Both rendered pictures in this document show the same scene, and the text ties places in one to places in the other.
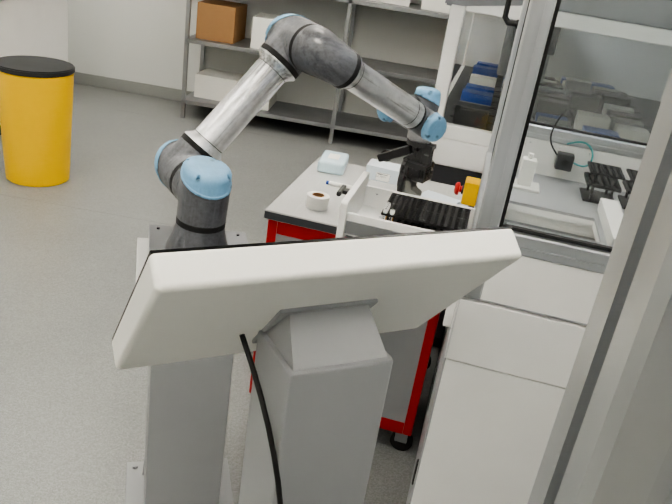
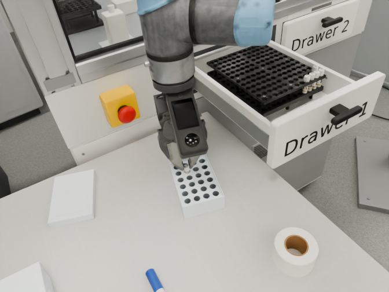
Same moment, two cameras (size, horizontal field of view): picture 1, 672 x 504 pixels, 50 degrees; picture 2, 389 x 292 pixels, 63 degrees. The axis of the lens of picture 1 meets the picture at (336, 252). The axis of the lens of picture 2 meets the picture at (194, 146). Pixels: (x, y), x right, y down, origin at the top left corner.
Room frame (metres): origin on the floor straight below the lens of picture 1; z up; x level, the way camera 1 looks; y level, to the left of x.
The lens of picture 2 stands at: (2.35, 0.21, 1.28)
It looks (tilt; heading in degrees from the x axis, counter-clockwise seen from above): 42 degrees down; 233
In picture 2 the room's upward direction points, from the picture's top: 6 degrees counter-clockwise
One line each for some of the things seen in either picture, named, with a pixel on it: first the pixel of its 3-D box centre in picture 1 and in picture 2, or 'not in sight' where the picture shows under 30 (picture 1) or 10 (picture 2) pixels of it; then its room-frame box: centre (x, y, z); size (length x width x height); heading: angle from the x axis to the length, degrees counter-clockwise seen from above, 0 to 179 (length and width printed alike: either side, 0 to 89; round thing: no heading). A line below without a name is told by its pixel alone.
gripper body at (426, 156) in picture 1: (417, 160); (175, 102); (2.08, -0.20, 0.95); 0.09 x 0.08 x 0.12; 64
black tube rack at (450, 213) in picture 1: (425, 221); (261, 80); (1.80, -0.22, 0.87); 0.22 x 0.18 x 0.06; 80
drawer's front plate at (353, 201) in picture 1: (353, 204); (326, 119); (1.84, -0.03, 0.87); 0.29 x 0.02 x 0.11; 170
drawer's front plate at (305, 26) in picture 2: (457, 277); (319, 29); (1.47, -0.28, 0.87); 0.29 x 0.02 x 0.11; 170
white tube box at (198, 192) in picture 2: not in sight; (195, 185); (2.09, -0.15, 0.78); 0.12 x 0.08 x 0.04; 64
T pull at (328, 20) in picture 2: not in sight; (329, 21); (1.48, -0.25, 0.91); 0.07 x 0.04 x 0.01; 170
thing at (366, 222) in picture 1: (428, 224); (259, 80); (1.80, -0.23, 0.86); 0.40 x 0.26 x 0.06; 80
